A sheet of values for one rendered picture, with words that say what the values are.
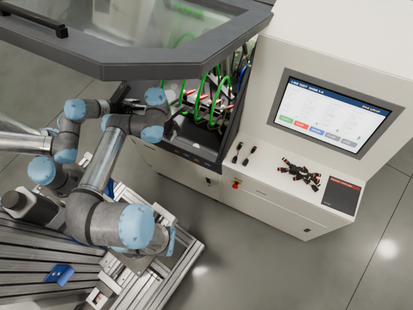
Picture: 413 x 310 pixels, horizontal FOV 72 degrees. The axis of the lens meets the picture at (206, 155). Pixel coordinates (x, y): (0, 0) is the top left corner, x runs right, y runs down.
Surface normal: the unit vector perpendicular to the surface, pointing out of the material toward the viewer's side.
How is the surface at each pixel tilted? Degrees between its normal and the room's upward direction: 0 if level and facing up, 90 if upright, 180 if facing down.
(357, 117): 76
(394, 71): 0
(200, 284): 0
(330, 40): 0
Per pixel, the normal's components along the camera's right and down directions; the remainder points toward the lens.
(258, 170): -0.07, -0.38
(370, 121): -0.45, 0.72
